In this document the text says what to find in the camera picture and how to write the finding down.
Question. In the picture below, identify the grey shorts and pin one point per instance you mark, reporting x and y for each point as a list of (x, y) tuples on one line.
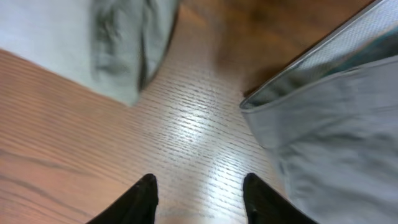
[(329, 122)]

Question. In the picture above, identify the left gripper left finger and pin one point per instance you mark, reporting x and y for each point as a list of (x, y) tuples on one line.
[(136, 206)]

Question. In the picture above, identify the folded khaki shorts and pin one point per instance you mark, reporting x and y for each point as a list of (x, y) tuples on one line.
[(113, 47)]

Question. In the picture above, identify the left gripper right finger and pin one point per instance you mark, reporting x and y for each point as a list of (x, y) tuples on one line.
[(264, 205)]

